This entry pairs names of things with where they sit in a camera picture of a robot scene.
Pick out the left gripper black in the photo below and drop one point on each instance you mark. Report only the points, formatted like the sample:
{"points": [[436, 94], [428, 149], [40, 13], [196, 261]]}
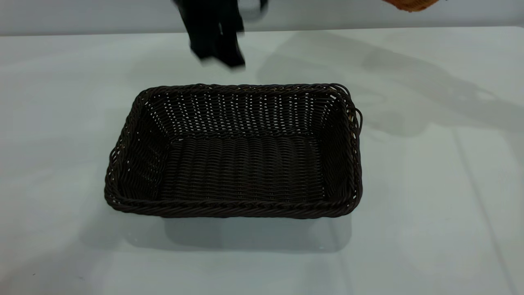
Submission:
{"points": [[204, 14]]}

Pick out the black wicker basket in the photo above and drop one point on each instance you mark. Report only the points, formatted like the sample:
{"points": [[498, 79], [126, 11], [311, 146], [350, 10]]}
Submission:
{"points": [[245, 172]]}

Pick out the orange wicker basket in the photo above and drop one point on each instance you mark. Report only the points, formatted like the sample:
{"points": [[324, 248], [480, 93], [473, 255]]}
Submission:
{"points": [[411, 5]]}

